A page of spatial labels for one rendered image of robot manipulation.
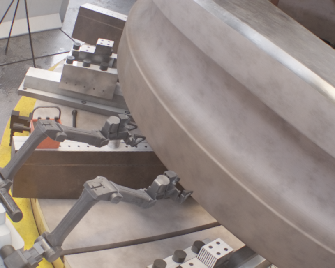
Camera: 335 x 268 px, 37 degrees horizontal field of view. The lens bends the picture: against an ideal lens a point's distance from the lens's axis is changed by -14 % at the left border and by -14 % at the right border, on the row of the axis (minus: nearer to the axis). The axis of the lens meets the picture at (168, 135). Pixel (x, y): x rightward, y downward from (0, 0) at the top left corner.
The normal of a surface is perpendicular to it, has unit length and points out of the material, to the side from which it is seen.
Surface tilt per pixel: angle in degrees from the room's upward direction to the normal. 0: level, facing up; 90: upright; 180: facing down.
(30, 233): 0
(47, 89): 90
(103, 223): 0
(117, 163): 90
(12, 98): 0
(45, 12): 90
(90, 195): 60
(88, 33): 90
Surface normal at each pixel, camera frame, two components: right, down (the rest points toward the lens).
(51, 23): 0.58, -0.31
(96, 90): -0.02, 0.54
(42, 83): 0.07, 0.25
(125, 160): 0.35, 0.58
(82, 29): -0.39, 0.41
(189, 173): -0.80, 0.13
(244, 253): 0.26, -0.81
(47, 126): 0.54, -0.78
